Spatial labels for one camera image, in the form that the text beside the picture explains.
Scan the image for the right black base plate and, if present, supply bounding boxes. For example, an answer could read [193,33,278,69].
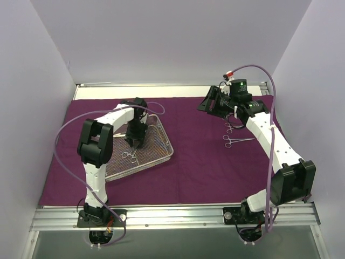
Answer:
[222,207,265,225]

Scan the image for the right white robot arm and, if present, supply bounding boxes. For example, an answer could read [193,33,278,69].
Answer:
[197,85,316,223]

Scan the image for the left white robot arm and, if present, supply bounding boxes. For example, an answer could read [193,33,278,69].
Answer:
[77,98,148,226]

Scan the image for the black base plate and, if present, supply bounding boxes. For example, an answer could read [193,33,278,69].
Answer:
[77,208,127,228]
[222,207,265,225]

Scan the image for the front aluminium rail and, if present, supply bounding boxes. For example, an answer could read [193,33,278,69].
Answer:
[30,202,321,231]

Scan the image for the steel surgical scissors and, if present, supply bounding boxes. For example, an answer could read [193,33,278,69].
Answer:
[224,122,244,134]

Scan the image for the wire mesh instrument tray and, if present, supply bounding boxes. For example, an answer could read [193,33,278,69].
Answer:
[105,114,174,182]

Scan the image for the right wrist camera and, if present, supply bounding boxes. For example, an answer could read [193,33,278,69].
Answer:
[230,79,252,103]

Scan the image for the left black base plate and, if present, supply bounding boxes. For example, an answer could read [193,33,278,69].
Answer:
[77,208,127,228]

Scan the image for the back aluminium rail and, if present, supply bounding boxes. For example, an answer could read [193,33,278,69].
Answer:
[77,81,111,87]

